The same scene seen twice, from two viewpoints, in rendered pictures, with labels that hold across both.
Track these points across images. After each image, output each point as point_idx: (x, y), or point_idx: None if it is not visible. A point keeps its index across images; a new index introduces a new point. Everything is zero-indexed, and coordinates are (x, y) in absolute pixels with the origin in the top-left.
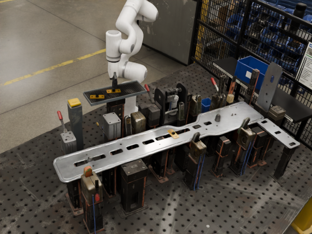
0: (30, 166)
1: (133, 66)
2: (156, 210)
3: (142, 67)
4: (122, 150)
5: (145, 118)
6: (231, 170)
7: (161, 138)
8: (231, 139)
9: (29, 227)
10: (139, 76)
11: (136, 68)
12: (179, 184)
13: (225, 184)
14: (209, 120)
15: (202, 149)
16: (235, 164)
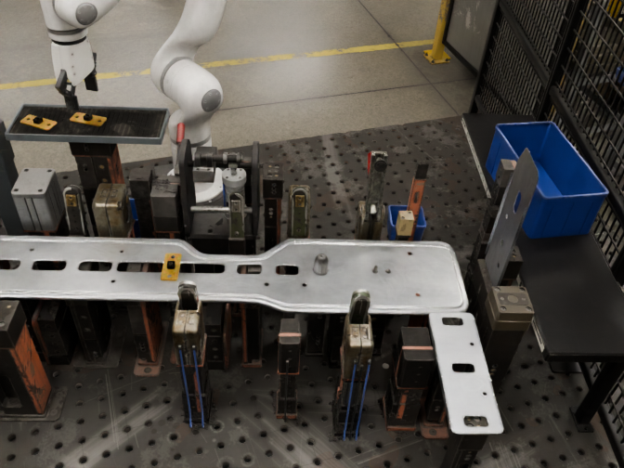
0: None
1: (183, 71)
2: (65, 435)
3: (203, 79)
4: (19, 266)
5: (121, 205)
6: (332, 416)
7: (139, 267)
8: (382, 335)
9: None
10: (189, 101)
11: (187, 79)
12: (173, 396)
13: (283, 445)
14: (299, 264)
15: (180, 334)
16: (336, 404)
